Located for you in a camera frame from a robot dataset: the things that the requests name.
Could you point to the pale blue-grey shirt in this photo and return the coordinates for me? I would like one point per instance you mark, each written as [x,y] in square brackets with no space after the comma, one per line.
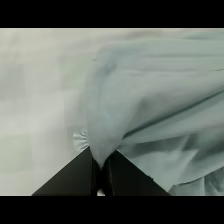
[156,100]

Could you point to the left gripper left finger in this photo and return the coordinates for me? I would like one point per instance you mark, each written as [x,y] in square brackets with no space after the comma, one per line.
[75,180]

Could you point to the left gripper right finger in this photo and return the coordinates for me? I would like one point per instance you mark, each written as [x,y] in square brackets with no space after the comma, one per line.
[130,180]

